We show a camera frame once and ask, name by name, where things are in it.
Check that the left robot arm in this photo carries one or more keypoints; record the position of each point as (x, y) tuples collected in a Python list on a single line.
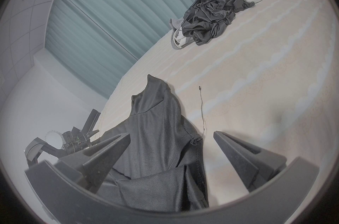
[(34, 150)]

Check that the bed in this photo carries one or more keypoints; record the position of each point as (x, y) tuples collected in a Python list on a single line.
[(264, 85)]

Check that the pile of clothes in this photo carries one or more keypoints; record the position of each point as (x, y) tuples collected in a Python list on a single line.
[(211, 16)]

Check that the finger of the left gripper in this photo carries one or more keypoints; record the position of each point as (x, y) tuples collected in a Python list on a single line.
[(94, 133)]

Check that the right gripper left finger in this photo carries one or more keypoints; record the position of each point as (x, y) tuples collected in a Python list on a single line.
[(106, 164)]

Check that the black T-shirt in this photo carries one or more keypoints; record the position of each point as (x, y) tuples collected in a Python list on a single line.
[(159, 151)]

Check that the white trash bin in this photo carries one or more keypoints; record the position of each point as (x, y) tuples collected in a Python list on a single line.
[(54, 139)]

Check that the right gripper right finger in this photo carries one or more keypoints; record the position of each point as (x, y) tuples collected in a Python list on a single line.
[(243, 162)]

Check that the blue-green curtain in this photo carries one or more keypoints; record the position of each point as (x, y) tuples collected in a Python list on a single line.
[(119, 19)]

